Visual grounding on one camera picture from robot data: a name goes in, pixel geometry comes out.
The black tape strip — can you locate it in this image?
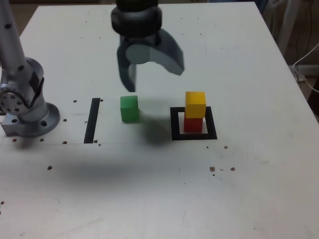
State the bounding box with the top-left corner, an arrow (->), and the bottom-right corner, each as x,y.
83,98 -> 101,144

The yellow cube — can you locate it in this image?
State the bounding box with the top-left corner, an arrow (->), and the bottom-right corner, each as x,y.
184,91 -> 207,119

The green cube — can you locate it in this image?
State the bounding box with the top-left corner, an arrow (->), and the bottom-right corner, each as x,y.
120,95 -> 140,123

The red cube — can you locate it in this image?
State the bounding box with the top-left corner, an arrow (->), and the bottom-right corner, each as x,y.
183,116 -> 203,133

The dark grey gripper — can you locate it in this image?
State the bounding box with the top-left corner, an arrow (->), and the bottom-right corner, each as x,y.
116,28 -> 185,93

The black tape square outline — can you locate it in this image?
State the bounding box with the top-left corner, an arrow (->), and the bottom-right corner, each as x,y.
169,106 -> 218,141

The white cable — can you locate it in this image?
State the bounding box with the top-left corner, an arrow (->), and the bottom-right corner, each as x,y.
292,42 -> 319,93

